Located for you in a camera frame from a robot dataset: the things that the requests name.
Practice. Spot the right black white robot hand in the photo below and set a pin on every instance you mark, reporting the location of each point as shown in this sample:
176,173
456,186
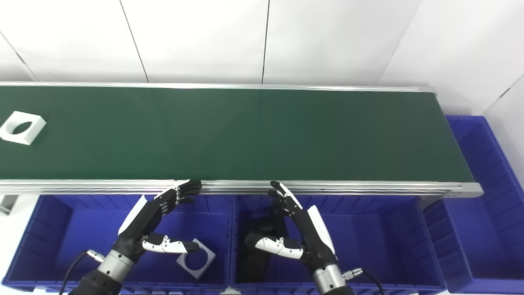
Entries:
309,233

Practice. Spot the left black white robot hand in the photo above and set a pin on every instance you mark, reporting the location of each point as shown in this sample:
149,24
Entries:
149,215

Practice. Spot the white square part with hole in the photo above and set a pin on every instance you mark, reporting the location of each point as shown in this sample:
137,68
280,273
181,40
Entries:
206,262
35,123

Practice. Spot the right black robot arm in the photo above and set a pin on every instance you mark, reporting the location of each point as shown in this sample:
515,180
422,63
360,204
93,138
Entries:
329,280

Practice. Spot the blue plastic bin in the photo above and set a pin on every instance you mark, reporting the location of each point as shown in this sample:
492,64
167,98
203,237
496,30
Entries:
376,237
487,196
61,229

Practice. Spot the green conveyor belt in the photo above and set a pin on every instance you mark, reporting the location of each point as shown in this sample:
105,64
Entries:
245,131
368,187

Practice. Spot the aluminium conveyor support leg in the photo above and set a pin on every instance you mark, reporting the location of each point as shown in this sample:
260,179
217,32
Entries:
7,204

